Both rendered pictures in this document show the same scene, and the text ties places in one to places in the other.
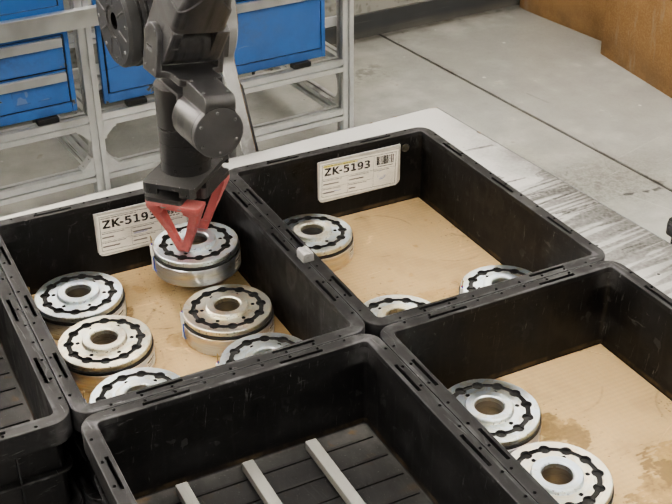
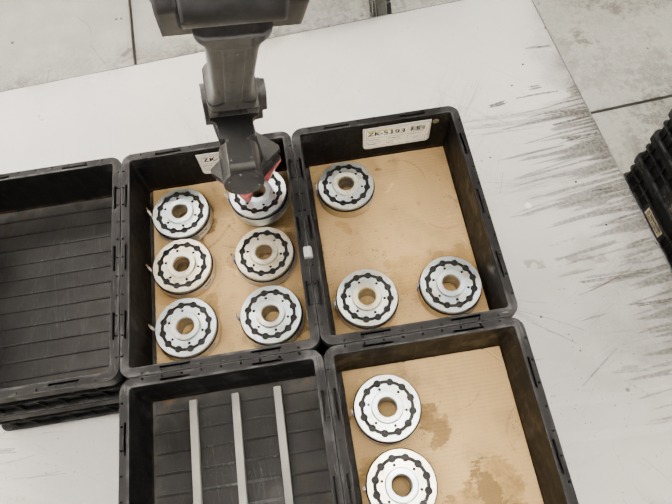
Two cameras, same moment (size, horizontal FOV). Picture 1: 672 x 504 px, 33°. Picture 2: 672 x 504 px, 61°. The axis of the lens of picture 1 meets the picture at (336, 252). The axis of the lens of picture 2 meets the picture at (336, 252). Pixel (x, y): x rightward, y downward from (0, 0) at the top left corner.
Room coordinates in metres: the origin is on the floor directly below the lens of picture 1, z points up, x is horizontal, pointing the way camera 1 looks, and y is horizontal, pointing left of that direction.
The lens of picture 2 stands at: (0.71, -0.16, 1.76)
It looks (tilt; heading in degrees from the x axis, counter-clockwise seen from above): 65 degrees down; 24
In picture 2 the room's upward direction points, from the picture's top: 6 degrees counter-clockwise
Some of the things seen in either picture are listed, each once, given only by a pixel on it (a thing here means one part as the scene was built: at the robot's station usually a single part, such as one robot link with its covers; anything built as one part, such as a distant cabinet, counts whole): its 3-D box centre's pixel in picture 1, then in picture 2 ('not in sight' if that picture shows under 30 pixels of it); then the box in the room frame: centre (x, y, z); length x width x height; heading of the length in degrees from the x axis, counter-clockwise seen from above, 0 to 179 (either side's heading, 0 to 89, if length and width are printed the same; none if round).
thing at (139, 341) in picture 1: (105, 342); (182, 265); (1.00, 0.25, 0.86); 0.10 x 0.10 x 0.01
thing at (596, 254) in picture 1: (402, 219); (395, 217); (1.16, -0.08, 0.92); 0.40 x 0.30 x 0.02; 27
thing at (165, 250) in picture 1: (196, 243); (258, 192); (1.15, 0.17, 0.89); 0.10 x 0.10 x 0.01
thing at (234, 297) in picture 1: (227, 305); (263, 252); (1.06, 0.12, 0.86); 0.05 x 0.05 x 0.01
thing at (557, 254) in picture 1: (401, 256); (393, 231); (1.16, -0.08, 0.87); 0.40 x 0.30 x 0.11; 27
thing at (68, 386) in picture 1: (161, 281); (214, 245); (1.03, 0.19, 0.92); 0.40 x 0.30 x 0.02; 27
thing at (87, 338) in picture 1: (104, 338); (181, 264); (1.00, 0.25, 0.86); 0.05 x 0.05 x 0.01
